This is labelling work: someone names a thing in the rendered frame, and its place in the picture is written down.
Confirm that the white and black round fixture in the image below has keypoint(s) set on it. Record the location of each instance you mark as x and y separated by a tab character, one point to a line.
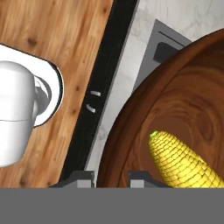
17	110

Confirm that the yellow corn cob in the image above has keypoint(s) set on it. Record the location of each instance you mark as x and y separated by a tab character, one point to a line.
180	163

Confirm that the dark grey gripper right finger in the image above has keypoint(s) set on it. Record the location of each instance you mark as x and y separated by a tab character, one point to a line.
140	178

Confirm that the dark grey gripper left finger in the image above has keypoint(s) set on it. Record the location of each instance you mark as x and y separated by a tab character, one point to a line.
83	178

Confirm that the grey metal sink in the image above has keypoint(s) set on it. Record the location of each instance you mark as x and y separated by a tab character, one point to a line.
151	58

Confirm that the brown wooden bowl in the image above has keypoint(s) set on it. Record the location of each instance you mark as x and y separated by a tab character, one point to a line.
180	96

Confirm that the black cupboard front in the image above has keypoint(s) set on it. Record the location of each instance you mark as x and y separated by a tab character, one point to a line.
100	70

